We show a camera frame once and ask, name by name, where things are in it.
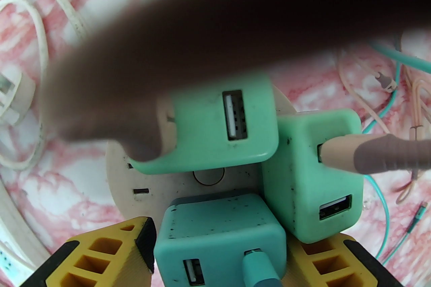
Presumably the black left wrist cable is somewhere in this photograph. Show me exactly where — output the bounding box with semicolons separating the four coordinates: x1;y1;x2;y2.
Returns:
44;0;431;160

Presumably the pink multi-head USB cable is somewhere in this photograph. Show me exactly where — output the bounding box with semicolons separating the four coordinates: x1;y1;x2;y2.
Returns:
212;0;431;207

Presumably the mint green USB charger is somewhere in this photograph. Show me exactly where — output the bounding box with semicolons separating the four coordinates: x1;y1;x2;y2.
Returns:
130;72;280;176
262;109;365;245

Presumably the white round socket cord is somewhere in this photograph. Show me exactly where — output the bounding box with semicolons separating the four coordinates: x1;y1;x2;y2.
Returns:
0;0;89;172

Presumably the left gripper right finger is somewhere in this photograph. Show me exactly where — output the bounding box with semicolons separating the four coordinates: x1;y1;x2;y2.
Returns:
286;234;415;287

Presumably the grey cable with plugs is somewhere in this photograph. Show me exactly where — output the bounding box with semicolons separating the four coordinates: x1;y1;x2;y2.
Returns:
242;40;431;287

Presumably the teal blue USB charger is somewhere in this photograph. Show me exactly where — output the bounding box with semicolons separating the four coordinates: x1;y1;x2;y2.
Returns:
153;193;287;287

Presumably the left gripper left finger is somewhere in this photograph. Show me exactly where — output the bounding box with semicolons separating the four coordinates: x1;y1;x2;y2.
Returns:
20;217;157;287

